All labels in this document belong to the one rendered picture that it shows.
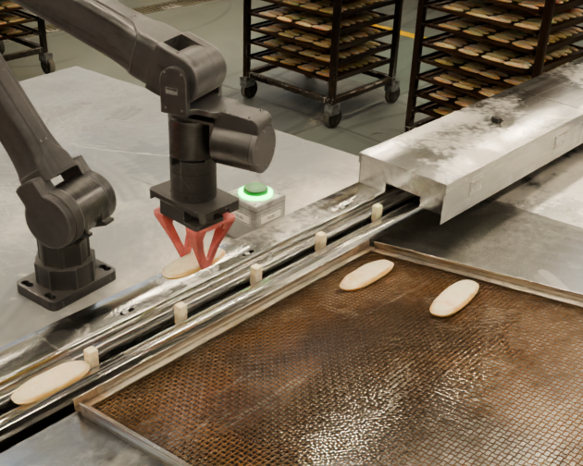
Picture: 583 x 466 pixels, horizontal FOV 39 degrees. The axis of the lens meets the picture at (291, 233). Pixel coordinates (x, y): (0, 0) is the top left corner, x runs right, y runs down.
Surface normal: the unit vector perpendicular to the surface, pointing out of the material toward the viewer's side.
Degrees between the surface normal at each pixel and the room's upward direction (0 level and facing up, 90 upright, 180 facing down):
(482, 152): 0
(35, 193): 90
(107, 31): 86
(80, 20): 87
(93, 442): 10
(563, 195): 0
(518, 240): 0
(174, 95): 90
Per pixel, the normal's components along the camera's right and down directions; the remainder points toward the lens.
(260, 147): 0.90, 0.24
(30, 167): -0.50, 0.18
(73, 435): -0.09, -0.92
